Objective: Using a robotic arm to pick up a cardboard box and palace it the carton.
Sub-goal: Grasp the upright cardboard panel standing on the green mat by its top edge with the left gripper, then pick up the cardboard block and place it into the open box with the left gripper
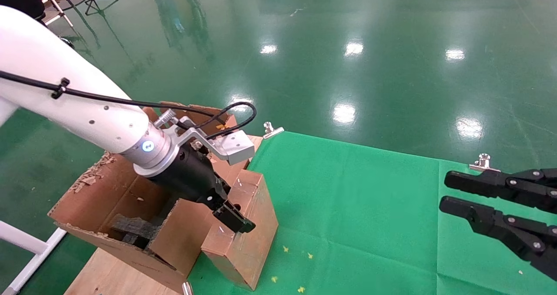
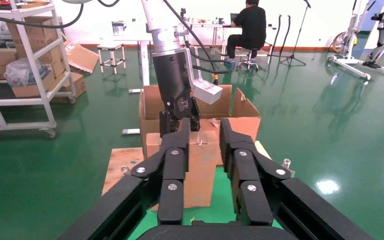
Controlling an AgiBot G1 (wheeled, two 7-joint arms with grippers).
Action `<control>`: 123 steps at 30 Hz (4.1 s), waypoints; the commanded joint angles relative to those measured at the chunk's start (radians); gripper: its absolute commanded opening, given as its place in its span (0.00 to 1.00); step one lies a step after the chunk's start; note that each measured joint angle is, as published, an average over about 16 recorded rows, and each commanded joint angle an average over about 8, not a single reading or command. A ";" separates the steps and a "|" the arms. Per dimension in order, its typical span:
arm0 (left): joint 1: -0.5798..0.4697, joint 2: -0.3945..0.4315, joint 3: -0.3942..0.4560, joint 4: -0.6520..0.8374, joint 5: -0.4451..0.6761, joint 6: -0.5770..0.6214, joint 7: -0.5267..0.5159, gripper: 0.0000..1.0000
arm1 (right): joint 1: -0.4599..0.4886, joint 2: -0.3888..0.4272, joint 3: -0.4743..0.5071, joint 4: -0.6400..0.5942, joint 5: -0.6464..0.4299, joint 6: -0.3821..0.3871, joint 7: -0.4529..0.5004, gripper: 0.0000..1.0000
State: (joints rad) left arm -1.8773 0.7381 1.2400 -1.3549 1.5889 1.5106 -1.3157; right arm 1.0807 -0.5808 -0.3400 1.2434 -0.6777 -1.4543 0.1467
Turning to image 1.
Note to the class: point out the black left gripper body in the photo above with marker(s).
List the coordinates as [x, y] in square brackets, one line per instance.
[191, 177]

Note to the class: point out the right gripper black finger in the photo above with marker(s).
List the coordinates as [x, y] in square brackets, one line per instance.
[478, 182]
[500, 229]

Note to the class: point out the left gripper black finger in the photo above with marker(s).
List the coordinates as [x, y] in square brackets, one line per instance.
[235, 219]

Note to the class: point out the small brown cardboard box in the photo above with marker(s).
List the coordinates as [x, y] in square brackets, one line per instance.
[248, 260]

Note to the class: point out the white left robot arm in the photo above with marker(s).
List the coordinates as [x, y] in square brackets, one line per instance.
[43, 51]

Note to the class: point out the large open cardboard carton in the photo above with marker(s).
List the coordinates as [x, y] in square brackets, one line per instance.
[178, 245]

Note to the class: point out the black foam padding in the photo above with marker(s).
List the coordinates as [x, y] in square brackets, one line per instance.
[135, 229]

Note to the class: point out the green cloth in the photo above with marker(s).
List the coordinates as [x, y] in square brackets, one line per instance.
[370, 221]

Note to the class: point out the chrome-base stool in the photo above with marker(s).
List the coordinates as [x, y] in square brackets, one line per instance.
[67, 42]

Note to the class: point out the white stand leg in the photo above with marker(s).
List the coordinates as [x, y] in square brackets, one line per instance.
[55, 4]

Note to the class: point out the white metal table frame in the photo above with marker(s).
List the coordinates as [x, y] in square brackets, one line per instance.
[26, 240]

